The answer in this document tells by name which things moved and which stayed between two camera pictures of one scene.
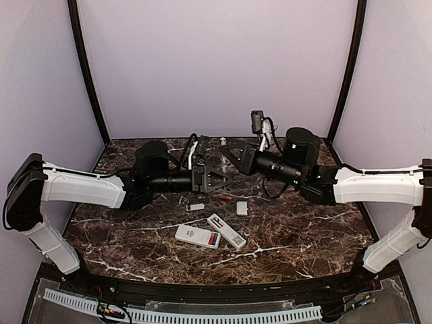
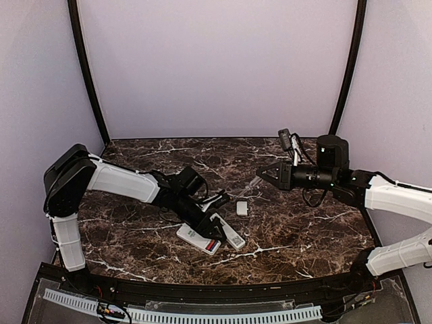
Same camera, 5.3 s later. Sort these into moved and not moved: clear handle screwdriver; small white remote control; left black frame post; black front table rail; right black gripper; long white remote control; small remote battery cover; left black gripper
Moved: small white remote control; clear handle screwdriver; left black gripper; right black gripper
Not moved: black front table rail; left black frame post; long white remote control; small remote battery cover
